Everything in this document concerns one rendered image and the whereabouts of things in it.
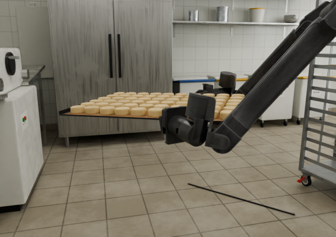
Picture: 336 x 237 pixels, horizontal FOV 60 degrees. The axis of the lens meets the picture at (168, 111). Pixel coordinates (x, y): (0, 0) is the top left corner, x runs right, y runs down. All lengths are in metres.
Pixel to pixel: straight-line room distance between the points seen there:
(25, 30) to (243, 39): 3.23
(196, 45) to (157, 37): 1.22
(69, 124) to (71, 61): 0.74
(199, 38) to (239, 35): 0.67
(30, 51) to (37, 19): 0.44
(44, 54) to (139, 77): 1.48
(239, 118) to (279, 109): 4.00
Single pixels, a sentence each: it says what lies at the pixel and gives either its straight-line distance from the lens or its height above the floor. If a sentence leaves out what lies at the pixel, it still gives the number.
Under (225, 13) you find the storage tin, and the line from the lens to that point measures 4.60.
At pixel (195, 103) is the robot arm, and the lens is 0.70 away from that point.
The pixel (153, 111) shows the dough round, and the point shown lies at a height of 1.02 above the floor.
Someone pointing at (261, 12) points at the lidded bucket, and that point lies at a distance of 4.85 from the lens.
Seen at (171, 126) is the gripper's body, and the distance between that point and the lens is 0.77.
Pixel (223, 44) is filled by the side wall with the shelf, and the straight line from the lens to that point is 4.84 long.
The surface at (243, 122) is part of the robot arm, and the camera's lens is 0.70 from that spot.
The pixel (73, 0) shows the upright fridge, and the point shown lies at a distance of 3.54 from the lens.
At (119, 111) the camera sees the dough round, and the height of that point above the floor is 1.01.
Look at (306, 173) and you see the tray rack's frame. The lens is 2.89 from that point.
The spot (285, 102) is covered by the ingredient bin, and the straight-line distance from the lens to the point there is 4.72.
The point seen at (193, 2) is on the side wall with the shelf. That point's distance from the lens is 4.70.
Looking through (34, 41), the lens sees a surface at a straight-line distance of 4.43.
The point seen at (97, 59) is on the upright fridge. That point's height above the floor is 1.06.
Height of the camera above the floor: 1.22
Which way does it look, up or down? 13 degrees down
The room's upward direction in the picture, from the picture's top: straight up
